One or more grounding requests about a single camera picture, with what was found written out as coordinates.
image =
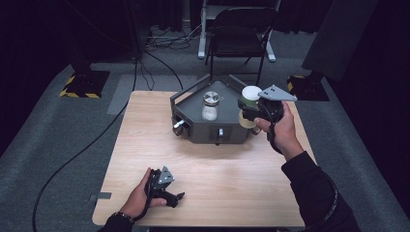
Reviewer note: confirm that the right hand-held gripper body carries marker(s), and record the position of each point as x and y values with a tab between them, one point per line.
274	96

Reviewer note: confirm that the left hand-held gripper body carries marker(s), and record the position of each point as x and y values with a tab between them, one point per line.
158	183

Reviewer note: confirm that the yellowish jar with white lid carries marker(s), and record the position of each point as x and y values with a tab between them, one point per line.
251	92

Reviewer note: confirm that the glass jar with silver lid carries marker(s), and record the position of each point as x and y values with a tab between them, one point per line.
210	111

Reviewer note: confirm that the dark grey corner rack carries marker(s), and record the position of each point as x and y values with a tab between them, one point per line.
193	109

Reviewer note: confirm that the person's left hand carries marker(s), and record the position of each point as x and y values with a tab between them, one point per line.
137	201

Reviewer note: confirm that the person's right hand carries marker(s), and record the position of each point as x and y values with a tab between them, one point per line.
283	132

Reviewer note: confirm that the black yellow-striped stand base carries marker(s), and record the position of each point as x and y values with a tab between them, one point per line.
309	90
87	84

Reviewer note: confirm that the grey tape strip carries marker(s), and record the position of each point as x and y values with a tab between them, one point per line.
101	196

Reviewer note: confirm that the black folding chair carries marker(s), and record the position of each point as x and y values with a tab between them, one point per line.
240	35

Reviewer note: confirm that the dark grey tilted panel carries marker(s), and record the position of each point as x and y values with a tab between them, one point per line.
341	35

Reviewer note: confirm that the black stand post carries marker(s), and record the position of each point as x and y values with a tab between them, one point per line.
135	29

